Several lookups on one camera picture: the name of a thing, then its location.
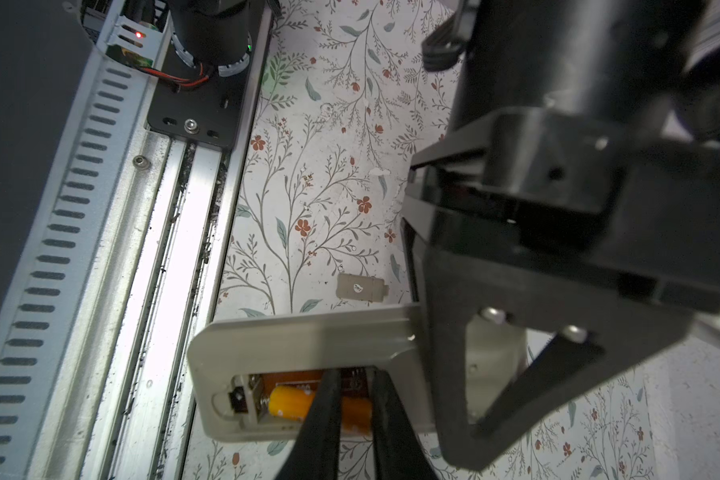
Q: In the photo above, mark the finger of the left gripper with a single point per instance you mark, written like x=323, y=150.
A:
x=507, y=346
x=412, y=242

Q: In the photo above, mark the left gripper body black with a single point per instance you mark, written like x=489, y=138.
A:
x=544, y=190

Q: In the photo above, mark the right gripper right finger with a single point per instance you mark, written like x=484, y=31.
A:
x=397, y=451

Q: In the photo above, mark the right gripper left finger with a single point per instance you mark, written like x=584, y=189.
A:
x=315, y=453

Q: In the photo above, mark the orange battery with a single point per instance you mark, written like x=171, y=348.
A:
x=295, y=404

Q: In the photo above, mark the white battery cover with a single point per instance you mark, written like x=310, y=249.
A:
x=361, y=288

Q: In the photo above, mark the white remote control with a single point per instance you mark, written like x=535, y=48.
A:
x=229, y=359

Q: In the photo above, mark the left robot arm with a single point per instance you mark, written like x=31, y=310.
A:
x=614, y=61

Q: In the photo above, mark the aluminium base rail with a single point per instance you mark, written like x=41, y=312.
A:
x=123, y=132

